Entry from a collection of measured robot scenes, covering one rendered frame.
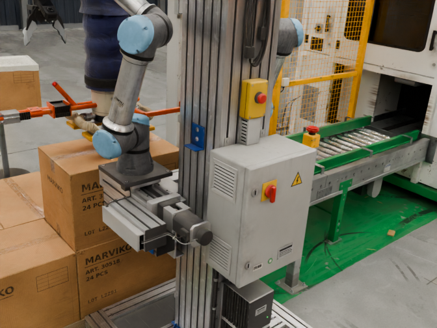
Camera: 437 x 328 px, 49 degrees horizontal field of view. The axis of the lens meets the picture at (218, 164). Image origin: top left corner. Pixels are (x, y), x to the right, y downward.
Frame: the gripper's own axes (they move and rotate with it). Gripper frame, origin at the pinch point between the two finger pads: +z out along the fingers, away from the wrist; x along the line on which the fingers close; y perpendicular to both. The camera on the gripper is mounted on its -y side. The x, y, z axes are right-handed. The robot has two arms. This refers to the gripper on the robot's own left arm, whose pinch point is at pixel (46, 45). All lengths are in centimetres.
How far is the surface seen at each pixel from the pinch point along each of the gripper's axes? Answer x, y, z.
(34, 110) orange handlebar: -2.3, 27.3, 32.2
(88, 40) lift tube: -28.9, 26.2, 3.3
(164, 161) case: -58, 7, 61
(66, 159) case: -15, 26, 57
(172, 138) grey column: -146, 127, 104
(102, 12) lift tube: -32.2, 18.4, -9.4
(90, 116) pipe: -28, 27, 39
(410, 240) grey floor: -248, -37, 152
